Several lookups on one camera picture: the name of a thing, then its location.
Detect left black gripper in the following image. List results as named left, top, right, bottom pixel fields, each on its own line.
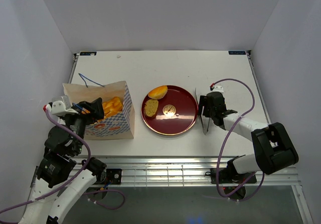
left=62, top=96, right=105, bottom=153

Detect orange twisted bread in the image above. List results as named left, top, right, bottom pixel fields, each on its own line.
left=97, top=96, right=123, bottom=123

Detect metal serving tongs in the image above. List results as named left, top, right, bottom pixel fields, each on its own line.
left=194, top=88, right=210, bottom=135

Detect paper bag with blue checks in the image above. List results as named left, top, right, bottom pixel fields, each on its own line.
left=63, top=81, right=135, bottom=140

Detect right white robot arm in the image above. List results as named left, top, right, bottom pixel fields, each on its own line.
left=198, top=91, right=299, bottom=184

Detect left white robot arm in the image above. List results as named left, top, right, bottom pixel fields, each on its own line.
left=20, top=95, right=106, bottom=223

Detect green speckled bread slice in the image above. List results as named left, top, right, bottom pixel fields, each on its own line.
left=144, top=99, right=158, bottom=118

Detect dark red round plate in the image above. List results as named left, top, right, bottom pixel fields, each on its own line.
left=141, top=85, right=198, bottom=136

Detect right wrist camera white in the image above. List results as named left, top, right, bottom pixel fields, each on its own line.
left=210, top=84, right=224, bottom=93

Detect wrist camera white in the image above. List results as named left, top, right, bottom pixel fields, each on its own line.
left=210, top=84, right=224, bottom=93
left=43, top=95, right=78, bottom=117

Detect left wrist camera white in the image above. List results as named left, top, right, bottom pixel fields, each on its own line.
left=43, top=95, right=78, bottom=117

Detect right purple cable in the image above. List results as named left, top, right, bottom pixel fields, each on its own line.
left=200, top=78, right=265, bottom=202

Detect purple cable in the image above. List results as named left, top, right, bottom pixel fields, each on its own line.
left=200, top=78, right=265, bottom=202
left=0, top=109, right=126, bottom=221

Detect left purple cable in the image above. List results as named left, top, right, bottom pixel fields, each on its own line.
left=0, top=109, right=126, bottom=221

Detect aluminium frame rail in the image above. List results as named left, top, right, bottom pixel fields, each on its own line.
left=31, top=156, right=301, bottom=188

